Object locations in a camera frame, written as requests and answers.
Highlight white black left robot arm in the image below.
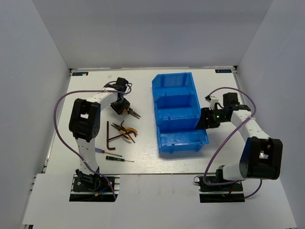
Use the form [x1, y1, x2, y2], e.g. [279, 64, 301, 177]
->
[69, 77, 130, 190]

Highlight blue plastic three-compartment bin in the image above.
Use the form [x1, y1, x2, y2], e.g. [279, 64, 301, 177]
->
[152, 73, 209, 153]

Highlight small brown hex key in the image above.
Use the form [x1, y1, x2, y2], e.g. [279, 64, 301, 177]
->
[120, 120, 138, 144]

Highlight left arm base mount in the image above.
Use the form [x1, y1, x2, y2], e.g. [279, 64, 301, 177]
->
[69, 169, 120, 202]

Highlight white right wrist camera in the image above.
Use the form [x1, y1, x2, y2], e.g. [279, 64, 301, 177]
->
[205, 95, 219, 110]

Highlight yellow black combination pliers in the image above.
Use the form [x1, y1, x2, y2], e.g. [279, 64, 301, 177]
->
[111, 123, 138, 140]

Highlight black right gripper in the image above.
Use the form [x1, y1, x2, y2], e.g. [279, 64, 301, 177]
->
[195, 107, 229, 130]

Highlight large brown hex key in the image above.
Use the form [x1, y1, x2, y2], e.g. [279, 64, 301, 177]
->
[106, 121, 123, 151]

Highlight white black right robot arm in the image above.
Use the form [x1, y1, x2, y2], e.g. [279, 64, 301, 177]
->
[196, 93, 283, 190]

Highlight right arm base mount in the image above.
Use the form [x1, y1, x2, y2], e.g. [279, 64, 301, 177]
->
[193, 176, 245, 203]

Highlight right table corner label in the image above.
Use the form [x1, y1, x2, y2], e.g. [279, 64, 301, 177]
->
[215, 69, 232, 73]

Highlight left table corner label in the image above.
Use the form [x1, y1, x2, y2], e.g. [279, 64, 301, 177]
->
[72, 72, 89, 76]

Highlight yellow needle-nose pliers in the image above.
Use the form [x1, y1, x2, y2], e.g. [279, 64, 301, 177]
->
[123, 107, 141, 119]

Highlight table corner label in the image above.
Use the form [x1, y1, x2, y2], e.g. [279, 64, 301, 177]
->
[215, 69, 232, 73]
[72, 72, 89, 76]

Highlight blue red handled screwdriver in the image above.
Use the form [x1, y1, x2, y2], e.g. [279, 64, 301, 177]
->
[95, 148, 122, 157]

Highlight black green handled screwdriver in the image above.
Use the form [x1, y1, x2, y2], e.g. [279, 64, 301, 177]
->
[105, 156, 134, 162]

